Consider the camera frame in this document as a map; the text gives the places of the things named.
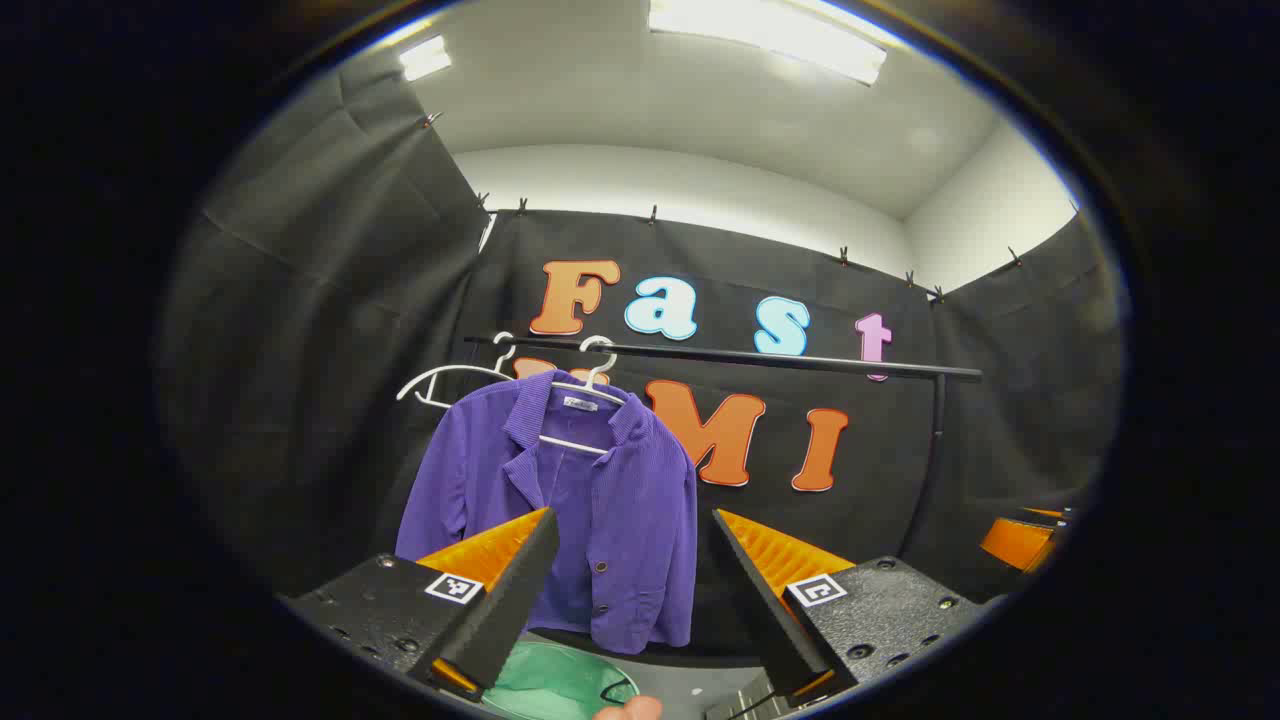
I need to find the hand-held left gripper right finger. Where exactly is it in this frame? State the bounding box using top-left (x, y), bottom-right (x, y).
top-left (712, 508), bottom-right (1006, 701)

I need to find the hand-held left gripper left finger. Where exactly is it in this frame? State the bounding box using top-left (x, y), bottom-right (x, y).
top-left (283, 507), bottom-right (561, 703)

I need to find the purple corduroy jacket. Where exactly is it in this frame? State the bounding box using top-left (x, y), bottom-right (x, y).
top-left (395, 370), bottom-right (699, 656)

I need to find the white clothes hanger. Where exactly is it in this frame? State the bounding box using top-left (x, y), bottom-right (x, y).
top-left (540, 337), bottom-right (629, 457)
top-left (396, 332), bottom-right (521, 409)

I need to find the black clothes rack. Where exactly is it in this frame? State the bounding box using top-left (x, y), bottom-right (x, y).
top-left (465, 335), bottom-right (983, 561)

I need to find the grey ribbed panel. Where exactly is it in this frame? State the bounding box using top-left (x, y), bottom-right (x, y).
top-left (703, 672), bottom-right (791, 720)

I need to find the row of black clips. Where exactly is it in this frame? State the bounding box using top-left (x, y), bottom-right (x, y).
top-left (420, 110), bottom-right (1026, 301)

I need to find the small ceiling light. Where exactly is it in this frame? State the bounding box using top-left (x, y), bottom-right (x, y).
top-left (398, 35), bottom-right (453, 83)

